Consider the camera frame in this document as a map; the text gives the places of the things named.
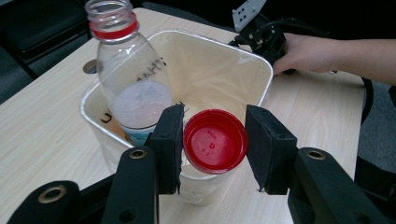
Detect black chair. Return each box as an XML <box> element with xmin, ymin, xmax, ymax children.
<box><xmin>0</xmin><ymin>0</ymin><xmax>92</xmax><ymax>79</ymax></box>

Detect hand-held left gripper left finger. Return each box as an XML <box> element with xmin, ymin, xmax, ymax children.
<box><xmin>145</xmin><ymin>103</ymin><xmax>186</xmax><ymax>196</ymax></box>

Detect clear plastic bottle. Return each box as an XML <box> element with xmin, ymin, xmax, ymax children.
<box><xmin>84</xmin><ymin>0</ymin><xmax>174</xmax><ymax>147</ymax></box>

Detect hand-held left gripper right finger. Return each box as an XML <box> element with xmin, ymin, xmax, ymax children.
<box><xmin>245</xmin><ymin>105</ymin><xmax>299</xmax><ymax>196</ymax></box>

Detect black cable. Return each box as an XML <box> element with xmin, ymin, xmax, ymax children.
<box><xmin>264</xmin><ymin>17</ymin><xmax>332</xmax><ymax>39</ymax></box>

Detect red bottle cap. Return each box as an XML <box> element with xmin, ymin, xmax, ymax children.
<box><xmin>182</xmin><ymin>108</ymin><xmax>249</xmax><ymax>175</ymax></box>

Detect cream plastic trash bin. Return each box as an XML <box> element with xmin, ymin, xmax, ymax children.
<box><xmin>79</xmin><ymin>29</ymin><xmax>275</xmax><ymax>206</ymax></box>

